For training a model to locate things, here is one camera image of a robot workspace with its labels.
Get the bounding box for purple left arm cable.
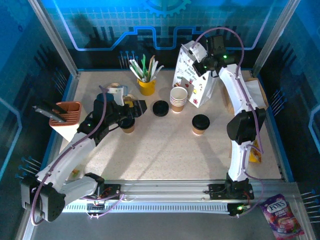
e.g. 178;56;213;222
29;84;125;226

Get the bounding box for aluminium frame post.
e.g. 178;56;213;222
27;0;81;76
249;0;302;76

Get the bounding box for white paper napkins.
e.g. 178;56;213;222
246;80;263;106

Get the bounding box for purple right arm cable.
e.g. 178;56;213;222
191;26;265;218

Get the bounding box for brown wrapped straw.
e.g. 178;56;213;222
147;54;156;81

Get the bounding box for black flat tool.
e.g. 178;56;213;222
32;104;68;123

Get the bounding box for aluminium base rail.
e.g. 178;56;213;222
62;178;298;204

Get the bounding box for green wrapped straw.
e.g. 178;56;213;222
141;54;148;77
131;61;147;78

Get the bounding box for purple candy bag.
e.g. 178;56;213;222
259;193;305;240

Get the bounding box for small black cable hub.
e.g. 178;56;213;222
86;197;107;213
228;203;251;218

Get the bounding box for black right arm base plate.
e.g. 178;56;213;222
208;183;255;201

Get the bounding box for black thin stick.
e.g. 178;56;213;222
39;99;69;115

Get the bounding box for orange slotted holder box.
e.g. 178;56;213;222
48;101;84;141

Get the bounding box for yellow metal bucket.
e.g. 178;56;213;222
136;76;157;97

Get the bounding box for white printed paper bag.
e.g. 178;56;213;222
172;44;218;109

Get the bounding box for stack of paper cups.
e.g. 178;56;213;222
171;97;188;114

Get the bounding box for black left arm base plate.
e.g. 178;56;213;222
99;183;121;201

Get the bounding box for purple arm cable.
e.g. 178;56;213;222
191;26;265;218
29;84;125;226

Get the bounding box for white slotted cable duct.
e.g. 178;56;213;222
62;201;232;214

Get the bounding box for brown cardboard napkin box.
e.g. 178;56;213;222
222;77;270;113

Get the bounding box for yellow snack packet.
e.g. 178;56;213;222
248;139;263;164

